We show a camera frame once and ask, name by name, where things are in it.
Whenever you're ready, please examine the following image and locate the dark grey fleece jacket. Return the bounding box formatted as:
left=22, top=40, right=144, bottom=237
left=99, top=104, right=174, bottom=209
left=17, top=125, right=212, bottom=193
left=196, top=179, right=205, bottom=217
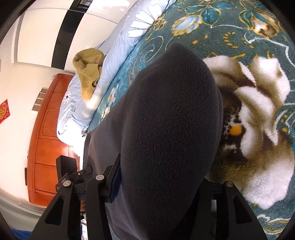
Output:
left=84, top=42, right=223, bottom=239

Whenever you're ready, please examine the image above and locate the orange wooden headboard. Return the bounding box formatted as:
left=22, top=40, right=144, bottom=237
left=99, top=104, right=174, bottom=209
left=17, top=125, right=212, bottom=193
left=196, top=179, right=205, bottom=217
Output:
left=25, top=73, right=79, bottom=207

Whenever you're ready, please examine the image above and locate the light blue floral quilt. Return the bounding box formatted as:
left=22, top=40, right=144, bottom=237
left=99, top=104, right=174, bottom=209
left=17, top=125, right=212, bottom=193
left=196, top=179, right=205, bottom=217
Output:
left=56, top=1, right=174, bottom=146

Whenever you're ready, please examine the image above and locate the yellow knitted sweater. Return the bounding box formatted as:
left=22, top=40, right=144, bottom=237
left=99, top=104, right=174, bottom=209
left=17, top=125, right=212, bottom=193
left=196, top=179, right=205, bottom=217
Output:
left=72, top=47, right=105, bottom=100

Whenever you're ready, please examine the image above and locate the white black sliding wardrobe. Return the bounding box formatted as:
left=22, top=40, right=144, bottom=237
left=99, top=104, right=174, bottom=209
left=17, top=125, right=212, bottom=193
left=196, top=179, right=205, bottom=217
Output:
left=15, top=0, right=135, bottom=71

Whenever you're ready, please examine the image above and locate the teal floral bed blanket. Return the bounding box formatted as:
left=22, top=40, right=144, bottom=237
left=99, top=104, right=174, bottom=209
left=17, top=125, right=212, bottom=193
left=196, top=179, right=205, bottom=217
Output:
left=89, top=1, right=294, bottom=239

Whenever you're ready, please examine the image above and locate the wall photo frame set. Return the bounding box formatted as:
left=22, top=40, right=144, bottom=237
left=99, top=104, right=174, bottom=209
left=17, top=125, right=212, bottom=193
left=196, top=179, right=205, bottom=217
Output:
left=32, top=88, right=48, bottom=112

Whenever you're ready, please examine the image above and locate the red paper wall decoration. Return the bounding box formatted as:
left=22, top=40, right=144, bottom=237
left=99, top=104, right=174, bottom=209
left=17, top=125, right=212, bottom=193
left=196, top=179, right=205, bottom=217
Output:
left=0, top=100, right=11, bottom=124

